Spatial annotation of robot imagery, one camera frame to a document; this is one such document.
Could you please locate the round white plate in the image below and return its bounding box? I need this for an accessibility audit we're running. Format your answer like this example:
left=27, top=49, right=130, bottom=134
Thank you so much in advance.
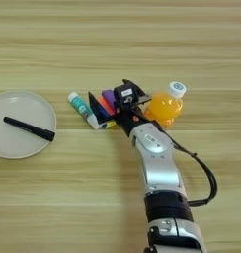
left=0, top=90, right=57, bottom=160

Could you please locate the black marker pen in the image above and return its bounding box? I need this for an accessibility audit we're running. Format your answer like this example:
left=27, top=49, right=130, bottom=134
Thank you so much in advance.
left=3, top=116, right=56, bottom=142

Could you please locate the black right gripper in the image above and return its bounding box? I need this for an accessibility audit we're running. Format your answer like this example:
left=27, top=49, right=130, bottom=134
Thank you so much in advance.
left=88, top=78, right=152, bottom=138

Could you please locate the orange juice bottle white cap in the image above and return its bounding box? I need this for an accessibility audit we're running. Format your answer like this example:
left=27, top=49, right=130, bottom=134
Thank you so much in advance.
left=142, top=81, right=188, bottom=130

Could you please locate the purple rectangular block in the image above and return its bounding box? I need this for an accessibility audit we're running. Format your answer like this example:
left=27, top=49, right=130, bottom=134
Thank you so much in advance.
left=101, top=89, right=118, bottom=114

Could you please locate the teal and white glue stick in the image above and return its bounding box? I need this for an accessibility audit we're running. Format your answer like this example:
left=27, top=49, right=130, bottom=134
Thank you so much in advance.
left=67, top=91, right=101, bottom=130

